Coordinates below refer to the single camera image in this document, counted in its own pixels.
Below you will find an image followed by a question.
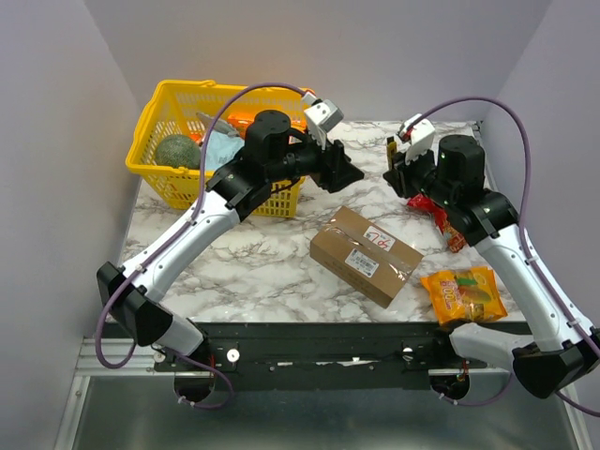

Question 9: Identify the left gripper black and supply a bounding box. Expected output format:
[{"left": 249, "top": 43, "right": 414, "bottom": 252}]
[{"left": 266, "top": 126, "right": 366, "bottom": 194}]

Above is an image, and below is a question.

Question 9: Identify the brown cardboard express box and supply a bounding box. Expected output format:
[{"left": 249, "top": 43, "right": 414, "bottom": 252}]
[{"left": 309, "top": 206, "right": 423, "bottom": 308}]

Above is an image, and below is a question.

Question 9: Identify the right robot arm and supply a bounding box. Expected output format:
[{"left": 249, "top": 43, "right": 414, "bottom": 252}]
[{"left": 383, "top": 135, "right": 599, "bottom": 398}]

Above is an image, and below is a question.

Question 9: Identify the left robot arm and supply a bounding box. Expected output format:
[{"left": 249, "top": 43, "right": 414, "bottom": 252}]
[{"left": 97, "top": 101, "right": 364, "bottom": 370}]

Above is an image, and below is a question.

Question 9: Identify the orange box left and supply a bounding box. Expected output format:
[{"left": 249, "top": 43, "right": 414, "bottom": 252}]
[{"left": 226, "top": 112, "right": 258, "bottom": 139}]

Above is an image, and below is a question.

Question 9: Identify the red candy bag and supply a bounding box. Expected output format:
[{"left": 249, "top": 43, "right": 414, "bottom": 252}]
[{"left": 407, "top": 194, "right": 467, "bottom": 253}]

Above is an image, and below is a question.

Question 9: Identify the light blue chips bag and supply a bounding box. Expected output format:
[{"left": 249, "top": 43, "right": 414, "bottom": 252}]
[{"left": 204, "top": 131, "right": 245, "bottom": 172}]

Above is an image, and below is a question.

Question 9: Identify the grey foil packet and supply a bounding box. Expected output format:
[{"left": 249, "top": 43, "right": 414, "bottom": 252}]
[{"left": 196, "top": 112, "right": 240, "bottom": 137}]

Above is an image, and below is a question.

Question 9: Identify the yellow orange snack bag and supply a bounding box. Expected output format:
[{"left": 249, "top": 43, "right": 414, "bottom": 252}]
[{"left": 420, "top": 266, "right": 507, "bottom": 325}]

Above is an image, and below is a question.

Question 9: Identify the green melon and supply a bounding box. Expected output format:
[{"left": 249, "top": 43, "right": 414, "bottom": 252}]
[{"left": 155, "top": 134, "right": 201, "bottom": 170}]

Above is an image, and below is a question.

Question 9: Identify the yellow plastic shopping basket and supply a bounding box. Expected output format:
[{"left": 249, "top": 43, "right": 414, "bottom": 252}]
[{"left": 126, "top": 80, "right": 307, "bottom": 210}]

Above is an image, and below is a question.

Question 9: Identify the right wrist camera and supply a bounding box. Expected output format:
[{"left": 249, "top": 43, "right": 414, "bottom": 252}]
[{"left": 397, "top": 113, "right": 435, "bottom": 164}]

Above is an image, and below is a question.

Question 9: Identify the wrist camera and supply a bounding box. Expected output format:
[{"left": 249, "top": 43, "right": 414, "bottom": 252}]
[
  {"left": 397, "top": 113, "right": 435, "bottom": 164},
  {"left": 305, "top": 99, "right": 344, "bottom": 145}
]

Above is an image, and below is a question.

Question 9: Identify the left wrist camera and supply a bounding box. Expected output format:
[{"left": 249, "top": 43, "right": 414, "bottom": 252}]
[{"left": 305, "top": 99, "right": 344, "bottom": 145}]

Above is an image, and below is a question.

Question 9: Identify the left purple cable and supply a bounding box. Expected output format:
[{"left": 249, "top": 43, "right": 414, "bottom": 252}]
[{"left": 94, "top": 82, "right": 324, "bottom": 411}]

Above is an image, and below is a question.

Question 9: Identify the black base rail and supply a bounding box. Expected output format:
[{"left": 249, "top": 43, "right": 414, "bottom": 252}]
[{"left": 96, "top": 321, "right": 533, "bottom": 393}]

